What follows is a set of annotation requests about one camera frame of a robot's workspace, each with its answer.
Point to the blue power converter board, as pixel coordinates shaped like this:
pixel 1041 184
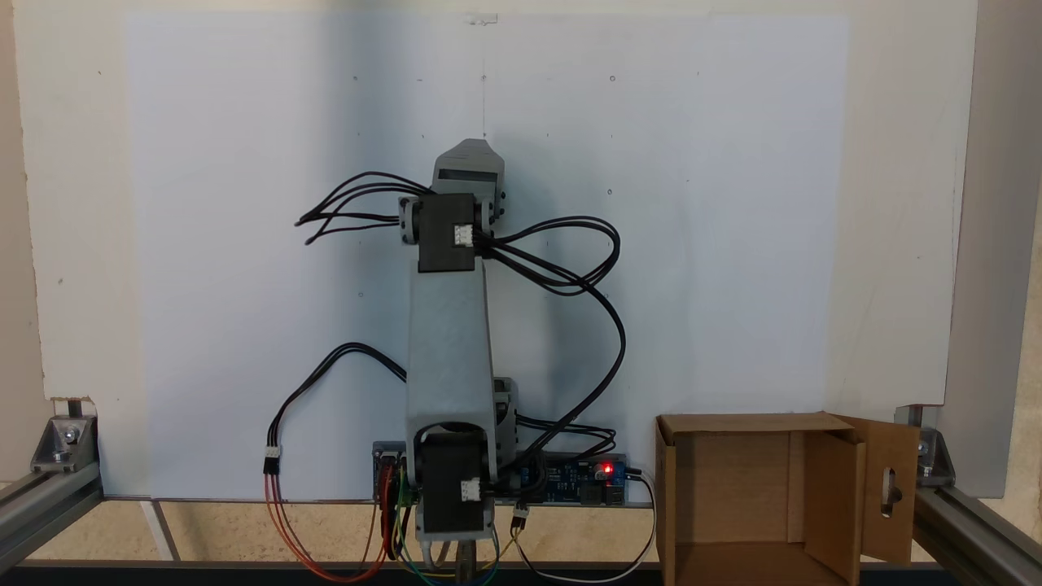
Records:
pixel 570 476

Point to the metal corner bracket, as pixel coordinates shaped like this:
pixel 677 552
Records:
pixel 61 443
pixel 932 456

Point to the brown cardboard box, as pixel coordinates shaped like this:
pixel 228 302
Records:
pixel 733 488

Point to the large white paper sheet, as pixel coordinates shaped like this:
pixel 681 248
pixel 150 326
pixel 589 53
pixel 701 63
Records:
pixel 244 244

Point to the motor driver circuit board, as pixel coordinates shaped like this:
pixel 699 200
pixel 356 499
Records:
pixel 389 452

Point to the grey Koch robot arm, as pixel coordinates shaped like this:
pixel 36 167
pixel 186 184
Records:
pixel 448 350

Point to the dark horizontal frame bar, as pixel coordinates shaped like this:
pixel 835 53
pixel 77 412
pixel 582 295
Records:
pixel 203 576

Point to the clear tape piece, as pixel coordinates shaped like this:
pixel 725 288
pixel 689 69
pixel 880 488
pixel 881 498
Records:
pixel 482 18

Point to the aluminium frame post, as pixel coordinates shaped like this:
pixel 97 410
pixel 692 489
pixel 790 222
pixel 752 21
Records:
pixel 41 505
pixel 977 529

